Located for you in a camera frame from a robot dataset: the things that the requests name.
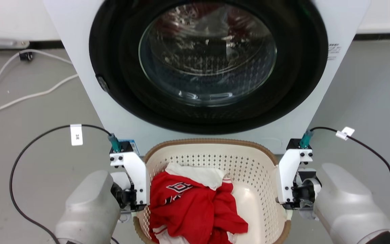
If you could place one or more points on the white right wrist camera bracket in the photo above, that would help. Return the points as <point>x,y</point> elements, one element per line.
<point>288,173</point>

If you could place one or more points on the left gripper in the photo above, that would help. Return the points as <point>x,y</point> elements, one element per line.
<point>127,196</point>

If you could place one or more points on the grey metal base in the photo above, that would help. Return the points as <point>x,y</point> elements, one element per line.
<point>2,42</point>

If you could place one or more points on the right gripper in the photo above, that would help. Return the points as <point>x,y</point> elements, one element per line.
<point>303,193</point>

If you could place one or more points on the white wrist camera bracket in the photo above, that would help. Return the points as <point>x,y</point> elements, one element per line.
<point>137,169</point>
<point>288,173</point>

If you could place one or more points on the small printed washer sticker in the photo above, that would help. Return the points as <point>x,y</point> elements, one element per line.
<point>333,51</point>

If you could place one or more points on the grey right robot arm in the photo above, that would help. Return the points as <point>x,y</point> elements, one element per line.
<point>347,206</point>

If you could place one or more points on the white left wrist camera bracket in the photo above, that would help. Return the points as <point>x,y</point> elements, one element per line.
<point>137,169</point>

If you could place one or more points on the black round glass washer door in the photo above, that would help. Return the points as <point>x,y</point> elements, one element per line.
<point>113,84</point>

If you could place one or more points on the cream perforated plastic laundry basket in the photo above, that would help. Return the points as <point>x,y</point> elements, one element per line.
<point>249,169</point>

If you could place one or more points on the white front-load washing machine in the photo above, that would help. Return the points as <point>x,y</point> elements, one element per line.
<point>80,51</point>

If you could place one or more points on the red and white jersey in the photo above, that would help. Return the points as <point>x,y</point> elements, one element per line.
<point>195,210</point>

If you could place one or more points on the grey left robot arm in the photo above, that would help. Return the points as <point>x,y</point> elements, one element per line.
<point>90,210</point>

